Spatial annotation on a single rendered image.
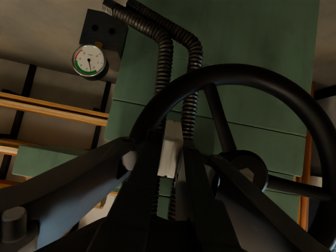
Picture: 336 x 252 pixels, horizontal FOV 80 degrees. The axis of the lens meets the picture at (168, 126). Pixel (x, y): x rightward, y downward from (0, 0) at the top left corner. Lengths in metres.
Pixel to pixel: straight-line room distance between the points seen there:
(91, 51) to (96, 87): 2.62
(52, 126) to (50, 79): 0.64
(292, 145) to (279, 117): 0.07
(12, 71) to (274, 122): 3.28
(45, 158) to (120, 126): 0.16
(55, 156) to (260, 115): 0.45
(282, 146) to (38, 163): 0.52
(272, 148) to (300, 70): 0.20
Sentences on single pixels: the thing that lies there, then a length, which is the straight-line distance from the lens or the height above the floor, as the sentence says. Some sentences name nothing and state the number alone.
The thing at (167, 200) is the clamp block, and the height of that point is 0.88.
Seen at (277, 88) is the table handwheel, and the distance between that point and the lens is 0.30.
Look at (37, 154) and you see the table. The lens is 0.49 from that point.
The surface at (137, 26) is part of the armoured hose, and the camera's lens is 0.38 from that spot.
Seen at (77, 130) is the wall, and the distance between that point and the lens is 3.00.
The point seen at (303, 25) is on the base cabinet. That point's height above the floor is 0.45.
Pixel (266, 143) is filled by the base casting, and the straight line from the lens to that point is 0.50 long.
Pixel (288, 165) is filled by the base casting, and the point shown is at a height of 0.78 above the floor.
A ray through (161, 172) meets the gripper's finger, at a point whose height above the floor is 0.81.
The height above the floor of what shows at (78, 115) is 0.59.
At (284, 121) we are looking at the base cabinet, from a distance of 0.52.
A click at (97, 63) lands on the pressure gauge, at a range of 0.42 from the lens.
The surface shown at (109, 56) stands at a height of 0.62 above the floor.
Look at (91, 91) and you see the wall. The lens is 3.04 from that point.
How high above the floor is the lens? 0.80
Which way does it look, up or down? 7 degrees down
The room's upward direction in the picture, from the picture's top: 169 degrees counter-clockwise
